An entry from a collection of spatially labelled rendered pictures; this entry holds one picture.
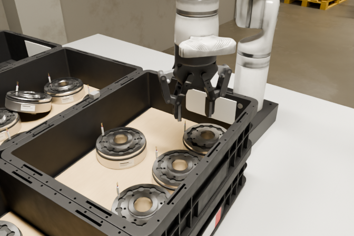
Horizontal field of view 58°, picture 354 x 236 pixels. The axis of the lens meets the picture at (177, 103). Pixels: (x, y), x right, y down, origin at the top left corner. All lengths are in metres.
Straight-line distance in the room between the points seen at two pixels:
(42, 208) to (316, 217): 0.55
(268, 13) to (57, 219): 0.64
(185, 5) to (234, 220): 0.46
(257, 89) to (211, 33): 0.42
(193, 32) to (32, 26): 1.83
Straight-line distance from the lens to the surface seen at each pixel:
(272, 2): 0.85
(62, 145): 0.65
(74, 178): 0.65
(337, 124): 1.12
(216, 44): 0.50
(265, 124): 0.97
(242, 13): 0.84
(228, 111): 0.71
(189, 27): 0.52
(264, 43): 0.86
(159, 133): 0.74
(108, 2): 2.85
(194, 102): 0.74
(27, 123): 0.85
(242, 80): 0.91
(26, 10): 2.25
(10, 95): 0.85
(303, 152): 0.95
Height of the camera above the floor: 1.26
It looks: 30 degrees down
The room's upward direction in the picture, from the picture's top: straight up
